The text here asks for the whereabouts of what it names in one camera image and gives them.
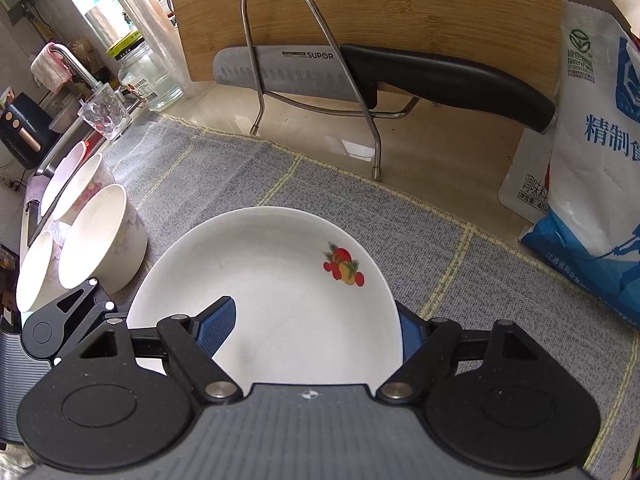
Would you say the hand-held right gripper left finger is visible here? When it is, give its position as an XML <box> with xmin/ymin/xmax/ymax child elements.
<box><xmin>75</xmin><ymin>296</ymin><xmax>240</xmax><ymax>405</ymax></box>

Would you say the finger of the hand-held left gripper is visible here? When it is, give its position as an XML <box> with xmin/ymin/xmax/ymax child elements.
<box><xmin>47</xmin><ymin>277</ymin><xmax>117</xmax><ymax>366</ymax></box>

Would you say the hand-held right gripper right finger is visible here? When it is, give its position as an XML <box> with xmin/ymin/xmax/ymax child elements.
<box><xmin>375</xmin><ymin>301</ymin><xmax>535</xmax><ymax>405</ymax></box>

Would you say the white plate with fruit print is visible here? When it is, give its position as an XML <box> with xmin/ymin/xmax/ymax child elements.
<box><xmin>125</xmin><ymin>206</ymin><xmax>405</xmax><ymax>386</ymax></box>

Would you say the grey checked dish mat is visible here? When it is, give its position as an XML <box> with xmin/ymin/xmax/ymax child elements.
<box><xmin>100</xmin><ymin>110</ymin><xmax>640</xmax><ymax>476</ymax></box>

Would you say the steel sink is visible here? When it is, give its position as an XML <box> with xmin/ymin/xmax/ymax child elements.
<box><xmin>30</xmin><ymin>105</ymin><xmax>101</xmax><ymax>181</ymax></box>

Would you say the black appliance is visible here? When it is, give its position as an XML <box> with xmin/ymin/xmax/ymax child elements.
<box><xmin>0</xmin><ymin>91</ymin><xmax>55</xmax><ymax>170</ymax></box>

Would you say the clear glass mug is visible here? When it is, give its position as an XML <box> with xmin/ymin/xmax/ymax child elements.
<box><xmin>77</xmin><ymin>85</ymin><xmax>132</xmax><ymax>141</ymax></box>

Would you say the blue and white salt bag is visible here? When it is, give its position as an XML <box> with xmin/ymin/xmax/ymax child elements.
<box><xmin>499</xmin><ymin>0</ymin><xmax>640</xmax><ymax>331</ymax></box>

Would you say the glass jar with green lid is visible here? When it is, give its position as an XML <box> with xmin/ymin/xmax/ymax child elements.
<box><xmin>106</xmin><ymin>30</ymin><xmax>185</xmax><ymax>111</ymax></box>

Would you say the steel faucet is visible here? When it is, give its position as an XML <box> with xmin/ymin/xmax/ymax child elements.
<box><xmin>47</xmin><ymin>44</ymin><xmax>108</xmax><ymax>96</ymax></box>

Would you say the pink and white rag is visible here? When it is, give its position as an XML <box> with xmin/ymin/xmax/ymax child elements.
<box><xmin>30</xmin><ymin>42</ymin><xmax>73</xmax><ymax>93</ymax></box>

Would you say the short clear plastic wrap roll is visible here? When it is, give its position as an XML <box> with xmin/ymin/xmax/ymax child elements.
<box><xmin>85</xmin><ymin>5</ymin><xmax>127</xmax><ymax>57</ymax></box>

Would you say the tall clear plastic wrap roll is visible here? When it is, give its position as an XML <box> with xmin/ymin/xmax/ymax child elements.
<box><xmin>107</xmin><ymin>0</ymin><xmax>193</xmax><ymax>103</ymax></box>

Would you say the bamboo cutting board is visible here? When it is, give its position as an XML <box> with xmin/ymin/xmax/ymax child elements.
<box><xmin>164</xmin><ymin>0</ymin><xmax>563</xmax><ymax>133</ymax></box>

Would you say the steel wire rack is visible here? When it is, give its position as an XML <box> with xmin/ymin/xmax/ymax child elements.
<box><xmin>241</xmin><ymin>0</ymin><xmax>420</xmax><ymax>181</ymax></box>

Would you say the black-handled kitchen knife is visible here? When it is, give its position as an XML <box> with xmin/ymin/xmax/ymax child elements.
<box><xmin>212</xmin><ymin>42</ymin><xmax>557</xmax><ymax>135</ymax></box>

